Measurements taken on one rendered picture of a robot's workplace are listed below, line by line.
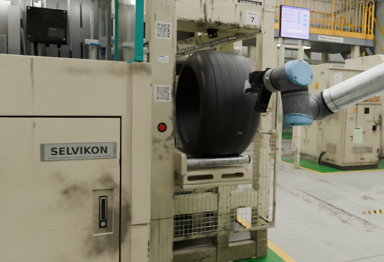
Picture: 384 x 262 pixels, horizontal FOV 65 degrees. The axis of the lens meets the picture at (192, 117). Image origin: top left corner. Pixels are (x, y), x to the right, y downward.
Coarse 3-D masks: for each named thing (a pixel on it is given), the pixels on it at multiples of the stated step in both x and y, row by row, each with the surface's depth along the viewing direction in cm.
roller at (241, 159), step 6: (216, 156) 145; (222, 156) 146; (228, 156) 147; (234, 156) 148; (240, 156) 148; (246, 156) 149; (192, 162) 139; (198, 162) 140; (204, 162) 141; (210, 162) 142; (216, 162) 143; (222, 162) 144; (228, 162) 145; (234, 162) 147; (240, 162) 148; (246, 162) 149
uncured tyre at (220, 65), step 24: (192, 72) 173; (216, 72) 133; (240, 72) 137; (192, 96) 182; (216, 96) 130; (240, 96) 133; (192, 120) 181; (216, 120) 131; (240, 120) 134; (192, 144) 146; (216, 144) 137; (240, 144) 141
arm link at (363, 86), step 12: (372, 72) 94; (348, 84) 99; (360, 84) 96; (372, 84) 93; (312, 96) 107; (324, 96) 104; (336, 96) 101; (348, 96) 99; (360, 96) 97; (372, 96) 97; (324, 108) 105; (336, 108) 103
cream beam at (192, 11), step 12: (180, 0) 168; (192, 0) 170; (204, 0) 172; (216, 0) 175; (180, 12) 168; (192, 12) 170; (204, 12) 173; (216, 12) 175; (228, 12) 177; (240, 12) 180; (180, 24) 177; (192, 24) 177; (204, 24) 176; (216, 24) 176; (228, 24) 178; (240, 24) 181
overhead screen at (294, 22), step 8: (280, 8) 517; (288, 8) 519; (296, 8) 524; (304, 8) 529; (280, 16) 517; (288, 16) 520; (296, 16) 525; (304, 16) 530; (280, 24) 517; (288, 24) 520; (296, 24) 526; (304, 24) 531; (280, 32) 517; (288, 32) 521; (296, 32) 526; (304, 32) 532
